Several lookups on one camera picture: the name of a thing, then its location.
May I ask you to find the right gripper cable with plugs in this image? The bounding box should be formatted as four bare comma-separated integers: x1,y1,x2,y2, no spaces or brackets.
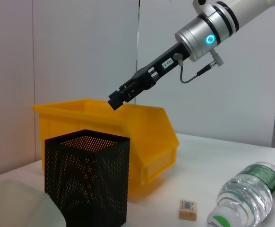
174,48,224,84

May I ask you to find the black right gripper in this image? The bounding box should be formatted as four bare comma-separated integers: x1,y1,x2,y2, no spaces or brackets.
108,43,190,111

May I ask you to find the yellow plastic bin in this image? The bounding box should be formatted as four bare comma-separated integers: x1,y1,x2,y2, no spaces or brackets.
32,98,180,190

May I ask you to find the pale green glass fruit plate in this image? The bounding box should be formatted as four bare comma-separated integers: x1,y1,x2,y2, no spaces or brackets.
0,178,67,227

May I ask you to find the clear plastic water bottle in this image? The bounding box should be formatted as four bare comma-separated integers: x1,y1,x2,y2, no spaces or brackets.
206,162,275,227

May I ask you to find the beige eraser with barcode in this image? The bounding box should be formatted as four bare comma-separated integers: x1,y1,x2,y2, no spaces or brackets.
179,199,198,221

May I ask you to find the black mesh pen holder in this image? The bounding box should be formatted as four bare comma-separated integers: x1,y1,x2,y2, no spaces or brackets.
44,129,130,227

